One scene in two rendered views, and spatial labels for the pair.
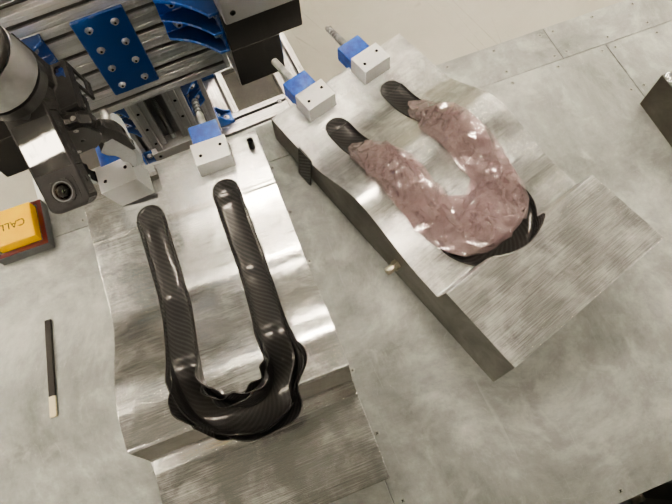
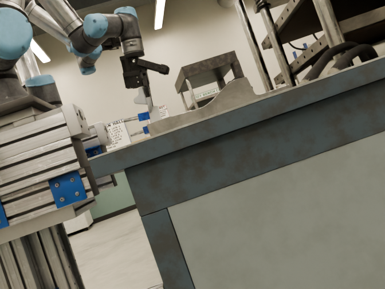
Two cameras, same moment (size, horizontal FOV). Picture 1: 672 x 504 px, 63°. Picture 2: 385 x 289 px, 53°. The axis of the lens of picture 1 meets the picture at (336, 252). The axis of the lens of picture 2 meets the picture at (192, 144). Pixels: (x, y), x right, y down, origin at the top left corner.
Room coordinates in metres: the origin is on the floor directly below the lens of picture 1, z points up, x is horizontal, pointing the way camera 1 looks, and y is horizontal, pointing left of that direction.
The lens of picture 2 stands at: (-0.03, 1.57, 0.75)
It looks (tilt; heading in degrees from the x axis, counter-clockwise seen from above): 1 degrees up; 284
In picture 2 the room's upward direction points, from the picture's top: 19 degrees counter-clockwise
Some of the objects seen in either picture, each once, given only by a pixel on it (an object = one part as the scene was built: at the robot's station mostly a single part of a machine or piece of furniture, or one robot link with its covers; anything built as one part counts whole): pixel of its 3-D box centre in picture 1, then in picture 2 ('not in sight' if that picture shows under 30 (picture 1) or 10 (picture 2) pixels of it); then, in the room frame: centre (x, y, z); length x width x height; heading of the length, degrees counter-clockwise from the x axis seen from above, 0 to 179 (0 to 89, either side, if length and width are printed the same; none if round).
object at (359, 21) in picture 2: not in sight; (363, 39); (-0.55, -0.66, 1.01); 1.10 x 0.74 x 0.05; 105
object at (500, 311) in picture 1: (444, 181); not in sight; (0.37, -0.17, 0.85); 0.50 x 0.26 x 0.11; 32
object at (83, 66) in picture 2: not in sight; (86, 61); (0.76, -0.14, 1.33); 0.11 x 0.08 x 0.11; 134
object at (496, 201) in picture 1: (443, 167); not in sight; (0.37, -0.16, 0.90); 0.26 x 0.18 x 0.08; 32
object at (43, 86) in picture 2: not in sight; (42, 91); (0.87, 0.12, 1.20); 0.13 x 0.12 x 0.14; 134
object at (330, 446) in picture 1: (222, 322); (215, 110); (0.20, 0.16, 0.87); 0.50 x 0.26 x 0.14; 15
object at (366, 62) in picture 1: (351, 51); not in sight; (0.63, -0.06, 0.85); 0.13 x 0.05 x 0.05; 32
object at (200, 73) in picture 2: not in sight; (222, 124); (0.97, -4.91, 1.03); 1.54 x 0.94 x 2.06; 112
